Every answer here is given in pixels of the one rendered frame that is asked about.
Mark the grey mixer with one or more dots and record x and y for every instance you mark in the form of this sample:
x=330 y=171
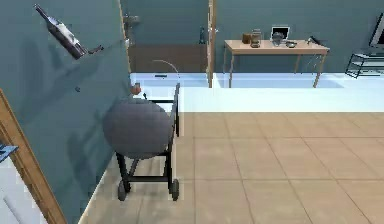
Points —
x=277 y=38

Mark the small orange red object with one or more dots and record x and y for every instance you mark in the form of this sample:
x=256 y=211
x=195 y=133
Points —
x=135 y=89

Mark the brown jar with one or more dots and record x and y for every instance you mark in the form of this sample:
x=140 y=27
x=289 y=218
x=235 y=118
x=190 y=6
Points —
x=246 y=38

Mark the glass jar with lid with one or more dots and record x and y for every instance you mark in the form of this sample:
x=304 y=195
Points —
x=255 y=38

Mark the light wooden table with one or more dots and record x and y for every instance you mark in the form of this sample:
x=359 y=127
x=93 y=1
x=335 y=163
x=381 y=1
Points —
x=275 y=48

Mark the white framed laptop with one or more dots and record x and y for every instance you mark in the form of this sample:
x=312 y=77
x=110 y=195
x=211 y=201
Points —
x=280 y=32

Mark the small dark bowl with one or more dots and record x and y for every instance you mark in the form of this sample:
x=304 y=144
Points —
x=291 y=44

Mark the television set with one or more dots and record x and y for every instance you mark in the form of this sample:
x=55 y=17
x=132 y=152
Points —
x=378 y=32

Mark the grey round chair black frame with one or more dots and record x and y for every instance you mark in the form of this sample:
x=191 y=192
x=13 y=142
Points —
x=138 y=128

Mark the framed picture on wall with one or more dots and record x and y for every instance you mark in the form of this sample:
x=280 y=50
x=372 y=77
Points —
x=62 y=33

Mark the wooden door frame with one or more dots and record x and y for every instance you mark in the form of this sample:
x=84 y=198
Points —
x=25 y=160

